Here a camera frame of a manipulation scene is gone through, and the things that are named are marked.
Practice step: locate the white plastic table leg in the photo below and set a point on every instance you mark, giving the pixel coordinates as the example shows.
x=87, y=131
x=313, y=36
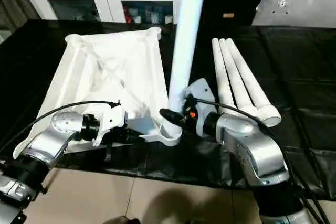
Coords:
x=186, y=37
x=222, y=72
x=234, y=72
x=247, y=72

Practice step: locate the white plastic table top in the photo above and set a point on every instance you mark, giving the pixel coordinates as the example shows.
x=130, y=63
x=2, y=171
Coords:
x=110, y=51

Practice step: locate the left robot leg dark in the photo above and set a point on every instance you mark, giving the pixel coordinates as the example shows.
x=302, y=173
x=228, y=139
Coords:
x=120, y=220

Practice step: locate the small white jar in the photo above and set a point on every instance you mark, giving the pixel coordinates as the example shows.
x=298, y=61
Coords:
x=137, y=19
x=168, y=19
x=155, y=18

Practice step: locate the red box in cabinet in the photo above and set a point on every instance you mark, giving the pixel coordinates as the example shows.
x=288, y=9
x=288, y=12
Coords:
x=128, y=15

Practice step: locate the small tan label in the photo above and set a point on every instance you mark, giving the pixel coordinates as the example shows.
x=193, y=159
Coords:
x=228, y=15

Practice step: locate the black work mat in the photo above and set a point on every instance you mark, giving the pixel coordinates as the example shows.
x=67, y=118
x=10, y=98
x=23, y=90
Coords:
x=302, y=77

